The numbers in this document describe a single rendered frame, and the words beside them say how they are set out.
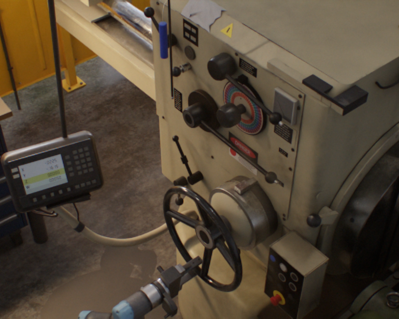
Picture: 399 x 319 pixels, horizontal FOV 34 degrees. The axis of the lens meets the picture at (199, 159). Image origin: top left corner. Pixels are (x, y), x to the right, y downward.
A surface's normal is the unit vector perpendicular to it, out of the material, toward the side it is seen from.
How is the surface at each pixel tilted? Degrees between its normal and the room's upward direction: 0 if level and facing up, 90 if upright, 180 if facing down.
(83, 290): 0
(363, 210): 58
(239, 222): 71
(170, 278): 10
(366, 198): 51
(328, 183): 90
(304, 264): 0
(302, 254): 0
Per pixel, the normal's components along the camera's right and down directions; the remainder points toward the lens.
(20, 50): 0.64, 0.53
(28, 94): 0.00, -0.73
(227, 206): -0.65, 0.03
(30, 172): 0.40, 0.34
